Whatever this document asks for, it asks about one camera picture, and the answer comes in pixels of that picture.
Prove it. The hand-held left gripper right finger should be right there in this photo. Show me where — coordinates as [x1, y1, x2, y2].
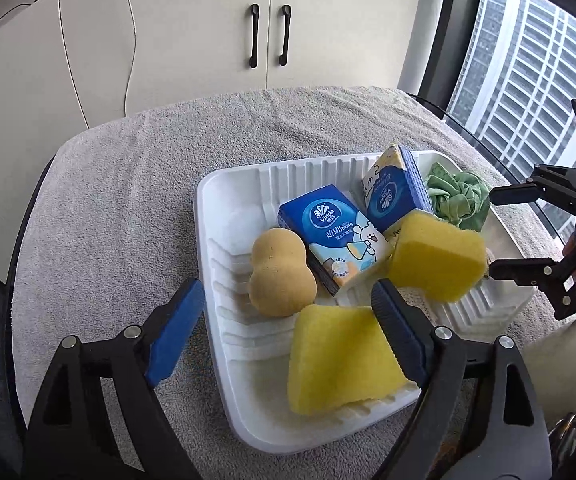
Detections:
[370, 279, 553, 480]

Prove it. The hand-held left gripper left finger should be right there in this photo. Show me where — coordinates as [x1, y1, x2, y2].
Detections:
[23, 279, 206, 480]

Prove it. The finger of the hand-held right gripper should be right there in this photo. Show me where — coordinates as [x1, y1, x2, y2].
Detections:
[490, 162, 576, 216]
[488, 255, 576, 321]

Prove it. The yellow sponge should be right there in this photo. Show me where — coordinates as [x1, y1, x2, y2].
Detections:
[389, 211, 488, 303]
[288, 304, 409, 416]

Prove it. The green scrunchie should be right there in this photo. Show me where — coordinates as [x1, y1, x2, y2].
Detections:
[425, 161, 491, 233]

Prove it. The white foam tray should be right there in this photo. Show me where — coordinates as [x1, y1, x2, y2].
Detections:
[195, 150, 536, 456]

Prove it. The tan gourd-shaped sponge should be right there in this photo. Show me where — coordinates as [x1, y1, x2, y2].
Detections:
[248, 227, 317, 318]

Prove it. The blue tissue packet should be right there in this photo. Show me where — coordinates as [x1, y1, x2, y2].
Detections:
[361, 143, 433, 233]
[278, 185, 393, 297]

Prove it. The white printed mug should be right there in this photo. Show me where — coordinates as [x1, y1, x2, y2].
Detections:
[522, 310, 576, 423]

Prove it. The white cabinet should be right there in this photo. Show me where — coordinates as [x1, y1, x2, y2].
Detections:
[0, 0, 421, 281]

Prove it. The dark window frame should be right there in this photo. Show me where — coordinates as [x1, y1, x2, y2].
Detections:
[413, 0, 486, 111]

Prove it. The thin white cable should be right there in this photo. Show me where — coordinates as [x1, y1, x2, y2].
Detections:
[120, 0, 137, 116]

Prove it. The black cabinet handle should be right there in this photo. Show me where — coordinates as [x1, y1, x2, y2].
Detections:
[278, 5, 292, 67]
[248, 4, 260, 68]

